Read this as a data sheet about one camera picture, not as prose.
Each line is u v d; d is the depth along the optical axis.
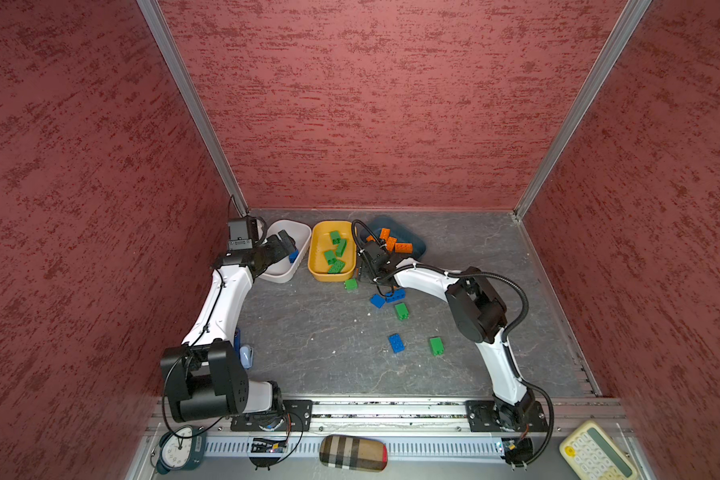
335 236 1.10
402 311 0.91
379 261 0.78
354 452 0.67
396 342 0.85
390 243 1.10
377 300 0.94
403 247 1.07
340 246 1.07
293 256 1.00
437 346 0.84
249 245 0.63
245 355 0.81
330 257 1.03
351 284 0.98
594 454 0.68
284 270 0.96
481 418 0.74
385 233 1.13
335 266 1.03
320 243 1.10
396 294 0.95
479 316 0.56
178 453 0.66
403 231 1.13
